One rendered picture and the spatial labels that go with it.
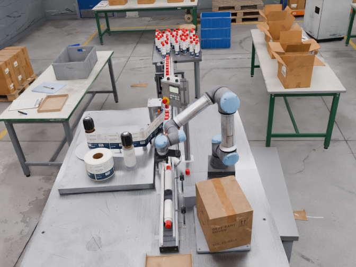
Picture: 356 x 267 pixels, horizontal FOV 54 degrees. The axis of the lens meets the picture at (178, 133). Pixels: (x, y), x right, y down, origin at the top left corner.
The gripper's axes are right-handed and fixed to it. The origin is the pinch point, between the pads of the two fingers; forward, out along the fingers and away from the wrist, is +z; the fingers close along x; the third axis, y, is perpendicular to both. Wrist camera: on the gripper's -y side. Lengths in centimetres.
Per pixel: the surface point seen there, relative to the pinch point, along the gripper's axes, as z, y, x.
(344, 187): 122, -170, -10
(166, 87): -22, -2, -47
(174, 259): -19, -2, 67
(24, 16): 410, 370, -587
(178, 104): -15.1, -9.6, -36.4
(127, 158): 5.5, 29.1, -6.6
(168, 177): -1.5, -0.1, 12.3
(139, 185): 8.3, 21.5, 13.3
